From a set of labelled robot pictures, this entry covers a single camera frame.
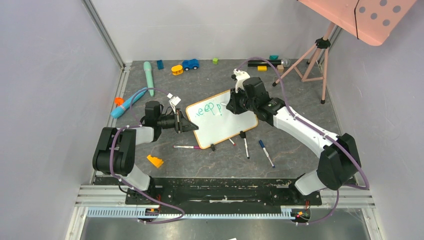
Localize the purple capped marker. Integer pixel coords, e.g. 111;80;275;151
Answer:
172;145;202;150

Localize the blue toy car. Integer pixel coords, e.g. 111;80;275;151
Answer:
182;58;200;71

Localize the yellow small brick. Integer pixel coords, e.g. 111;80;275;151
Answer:
257;65;268;72

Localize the pink perforated panel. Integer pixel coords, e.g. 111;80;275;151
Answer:
299;0;417;46

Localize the yellow toy wedge block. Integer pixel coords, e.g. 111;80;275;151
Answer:
146;155;164;169

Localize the black cylinder tube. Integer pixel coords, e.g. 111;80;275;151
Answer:
247;59;283;67

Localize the light blue toy pen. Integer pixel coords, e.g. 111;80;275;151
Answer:
110;87;147;119

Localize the dark blue small brick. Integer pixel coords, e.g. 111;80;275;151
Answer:
156;60;165;70

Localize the blue capped marker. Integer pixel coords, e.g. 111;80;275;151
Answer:
258;139;276;168

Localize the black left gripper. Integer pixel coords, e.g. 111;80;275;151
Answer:
157;108;199;134

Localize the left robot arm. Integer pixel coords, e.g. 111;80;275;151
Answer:
92;101;199;204

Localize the pink tripod stand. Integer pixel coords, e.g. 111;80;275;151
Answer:
272;22;336;104

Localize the white board orange frame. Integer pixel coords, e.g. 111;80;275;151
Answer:
185;90;259;149

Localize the black capped marker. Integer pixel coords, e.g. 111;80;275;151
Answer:
243;138;250;159

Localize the yellow oval toy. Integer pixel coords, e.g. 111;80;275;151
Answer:
171;64;184;76

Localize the red capped marker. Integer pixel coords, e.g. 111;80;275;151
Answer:
228;138;236;146

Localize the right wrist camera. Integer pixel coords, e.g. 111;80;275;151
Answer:
231;68;251;93

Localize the orange small toy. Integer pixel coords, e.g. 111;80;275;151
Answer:
114;97;125;106

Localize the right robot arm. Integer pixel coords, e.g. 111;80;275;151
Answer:
226;74;361;204

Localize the mint green toy pen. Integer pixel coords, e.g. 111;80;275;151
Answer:
143;61;155;97

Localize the tan wooden cube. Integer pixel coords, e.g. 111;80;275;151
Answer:
276;65;285;74

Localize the clear small ball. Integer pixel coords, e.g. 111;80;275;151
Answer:
281;58;291;68

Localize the white cable duct strip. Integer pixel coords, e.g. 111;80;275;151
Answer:
86;206;300;220

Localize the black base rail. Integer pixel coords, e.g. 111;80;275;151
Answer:
94;176;357;216

